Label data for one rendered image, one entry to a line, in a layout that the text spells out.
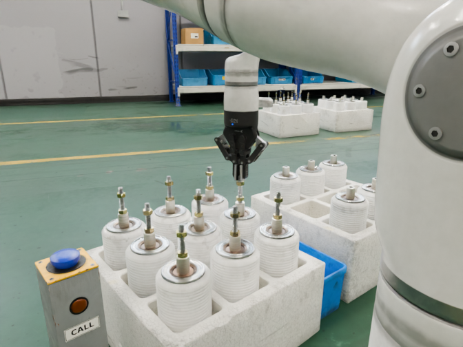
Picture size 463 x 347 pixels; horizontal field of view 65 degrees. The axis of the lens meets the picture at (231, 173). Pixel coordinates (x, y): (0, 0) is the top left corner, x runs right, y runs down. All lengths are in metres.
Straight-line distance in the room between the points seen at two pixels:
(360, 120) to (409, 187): 3.19
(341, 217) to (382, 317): 0.73
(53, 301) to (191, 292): 0.20
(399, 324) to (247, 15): 0.23
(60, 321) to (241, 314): 0.29
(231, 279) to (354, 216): 0.41
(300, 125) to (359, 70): 2.72
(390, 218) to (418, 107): 0.06
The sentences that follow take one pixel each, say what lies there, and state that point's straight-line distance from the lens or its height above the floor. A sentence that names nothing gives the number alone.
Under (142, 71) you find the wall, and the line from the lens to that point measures 5.66.
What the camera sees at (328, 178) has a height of 0.21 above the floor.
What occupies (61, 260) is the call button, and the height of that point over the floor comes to 0.33.
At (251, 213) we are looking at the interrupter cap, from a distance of 0.85.
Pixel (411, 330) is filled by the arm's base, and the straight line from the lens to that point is 0.24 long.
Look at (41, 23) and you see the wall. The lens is 5.71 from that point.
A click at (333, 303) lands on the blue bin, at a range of 0.98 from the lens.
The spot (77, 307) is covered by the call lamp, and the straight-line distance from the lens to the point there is 0.59.
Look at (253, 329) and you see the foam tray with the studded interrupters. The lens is 0.73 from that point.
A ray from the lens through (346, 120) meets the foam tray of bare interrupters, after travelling 3.29.
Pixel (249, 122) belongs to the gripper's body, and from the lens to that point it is 0.76.
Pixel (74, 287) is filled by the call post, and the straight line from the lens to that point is 0.58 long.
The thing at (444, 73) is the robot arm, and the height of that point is 0.59.
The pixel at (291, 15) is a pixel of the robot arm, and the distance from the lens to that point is 0.29.
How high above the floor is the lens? 0.60
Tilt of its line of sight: 18 degrees down
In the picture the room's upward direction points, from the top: straight up
